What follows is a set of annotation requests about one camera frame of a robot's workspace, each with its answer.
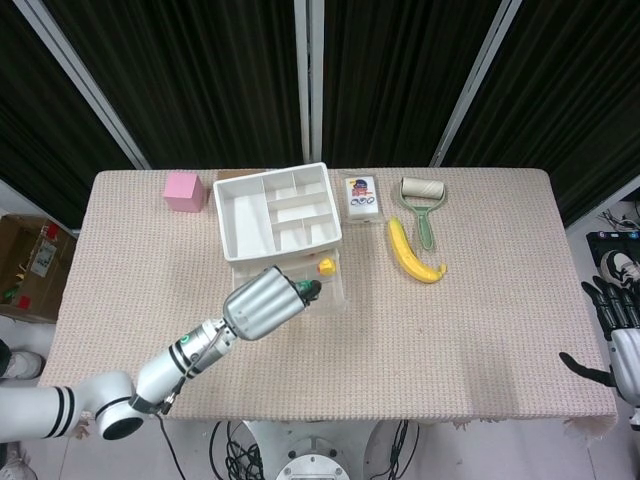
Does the white plastic organizer frame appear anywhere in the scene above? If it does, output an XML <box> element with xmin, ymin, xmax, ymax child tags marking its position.
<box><xmin>212</xmin><ymin>160</ymin><xmax>346</xmax><ymax>281</ymax></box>

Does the brown cardboard box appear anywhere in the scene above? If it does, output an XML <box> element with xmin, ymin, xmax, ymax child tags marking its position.
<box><xmin>0</xmin><ymin>214</ymin><xmax>79</xmax><ymax>325</ymax></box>

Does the green lint roller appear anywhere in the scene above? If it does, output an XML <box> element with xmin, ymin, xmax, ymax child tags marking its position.
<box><xmin>398</xmin><ymin>176</ymin><xmax>448</xmax><ymax>251</ymax></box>

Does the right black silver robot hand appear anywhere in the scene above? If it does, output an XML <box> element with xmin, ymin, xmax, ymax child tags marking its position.
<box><xmin>558</xmin><ymin>274</ymin><xmax>640</xmax><ymax>414</ymax></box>

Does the grey metal frame post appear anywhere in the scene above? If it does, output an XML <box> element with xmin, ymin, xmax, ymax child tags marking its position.
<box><xmin>14</xmin><ymin>0</ymin><xmax>151</xmax><ymax>170</ymax></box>
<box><xmin>293</xmin><ymin>0</ymin><xmax>326</xmax><ymax>164</ymax></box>
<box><xmin>430</xmin><ymin>0</ymin><xmax>524</xmax><ymax>169</ymax></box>

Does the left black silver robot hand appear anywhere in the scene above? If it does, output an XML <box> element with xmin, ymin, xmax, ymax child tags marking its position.
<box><xmin>222</xmin><ymin>265</ymin><xmax>324</xmax><ymax>343</ymax></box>

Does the yellow banana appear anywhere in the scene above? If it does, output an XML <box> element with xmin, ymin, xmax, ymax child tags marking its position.
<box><xmin>387</xmin><ymin>216</ymin><xmax>450</xmax><ymax>286</ymax></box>

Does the beige checkered tablecloth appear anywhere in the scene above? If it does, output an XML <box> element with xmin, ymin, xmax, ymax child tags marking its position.
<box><xmin>38</xmin><ymin>168</ymin><xmax>622</xmax><ymax>432</ymax></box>

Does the pink cube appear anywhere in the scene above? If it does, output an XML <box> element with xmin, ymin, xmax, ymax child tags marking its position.
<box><xmin>164</xmin><ymin>171</ymin><xmax>205</xmax><ymax>214</ymax></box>

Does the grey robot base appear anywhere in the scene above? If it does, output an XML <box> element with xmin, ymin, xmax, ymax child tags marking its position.
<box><xmin>247</xmin><ymin>419</ymin><xmax>382</xmax><ymax>480</ymax></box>

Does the white packaged sponge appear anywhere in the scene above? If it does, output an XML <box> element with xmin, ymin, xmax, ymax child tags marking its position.
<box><xmin>342</xmin><ymin>173</ymin><xmax>387</xmax><ymax>225</ymax></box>

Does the black cable bundle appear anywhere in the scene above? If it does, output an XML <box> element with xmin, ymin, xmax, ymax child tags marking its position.
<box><xmin>208</xmin><ymin>420</ymin><xmax>266</xmax><ymax>480</ymax></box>

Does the white sneaker with black stripes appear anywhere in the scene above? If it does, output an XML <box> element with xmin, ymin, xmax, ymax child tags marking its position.
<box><xmin>599</xmin><ymin>248</ymin><xmax>640</xmax><ymax>287</ymax></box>

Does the clear plastic box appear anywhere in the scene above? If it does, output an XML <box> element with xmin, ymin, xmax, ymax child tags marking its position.
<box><xmin>231</xmin><ymin>247</ymin><xmax>348</xmax><ymax>317</ymax></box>

